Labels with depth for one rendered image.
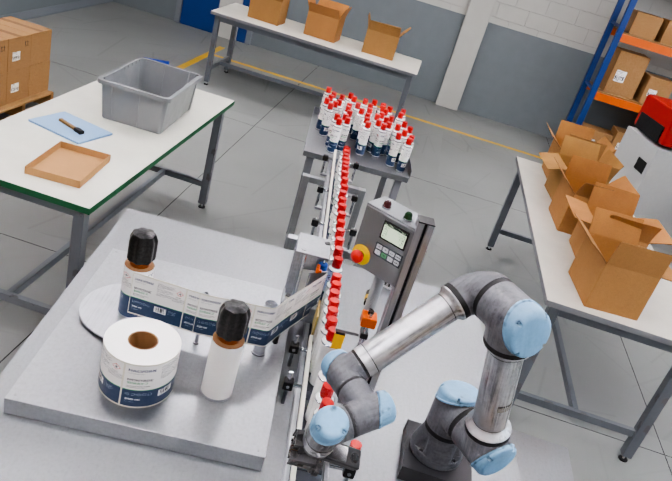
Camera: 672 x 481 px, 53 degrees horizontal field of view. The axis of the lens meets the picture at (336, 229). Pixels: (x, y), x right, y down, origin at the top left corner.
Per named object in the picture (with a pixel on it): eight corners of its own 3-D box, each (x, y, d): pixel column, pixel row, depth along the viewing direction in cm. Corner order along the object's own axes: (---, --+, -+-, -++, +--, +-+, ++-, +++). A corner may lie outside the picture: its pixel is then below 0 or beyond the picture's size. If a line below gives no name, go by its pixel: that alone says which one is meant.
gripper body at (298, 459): (292, 434, 163) (300, 419, 153) (326, 442, 163) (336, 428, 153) (285, 466, 158) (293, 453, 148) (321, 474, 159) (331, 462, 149)
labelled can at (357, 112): (317, 114, 439) (325, 84, 430) (401, 137, 444) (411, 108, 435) (312, 137, 398) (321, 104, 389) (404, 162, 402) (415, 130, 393)
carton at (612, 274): (546, 260, 354) (575, 198, 338) (637, 286, 356) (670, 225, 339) (563, 302, 316) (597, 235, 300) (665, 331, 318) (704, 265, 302)
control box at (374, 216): (366, 251, 198) (385, 195, 190) (413, 280, 191) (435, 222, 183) (347, 260, 191) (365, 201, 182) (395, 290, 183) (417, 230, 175)
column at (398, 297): (350, 403, 207) (417, 214, 178) (364, 406, 208) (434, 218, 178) (349, 413, 203) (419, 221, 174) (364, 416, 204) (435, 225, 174)
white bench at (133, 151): (115, 174, 483) (128, 67, 448) (213, 206, 480) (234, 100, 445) (-78, 309, 313) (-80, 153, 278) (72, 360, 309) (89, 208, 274)
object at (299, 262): (282, 293, 241) (298, 232, 230) (317, 302, 242) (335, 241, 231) (277, 315, 228) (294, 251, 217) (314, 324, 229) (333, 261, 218)
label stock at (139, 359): (98, 409, 172) (104, 365, 166) (97, 357, 188) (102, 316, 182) (177, 406, 180) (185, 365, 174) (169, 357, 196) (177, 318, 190)
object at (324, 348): (309, 375, 206) (325, 322, 197) (325, 379, 206) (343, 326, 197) (307, 386, 201) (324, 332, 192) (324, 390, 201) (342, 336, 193)
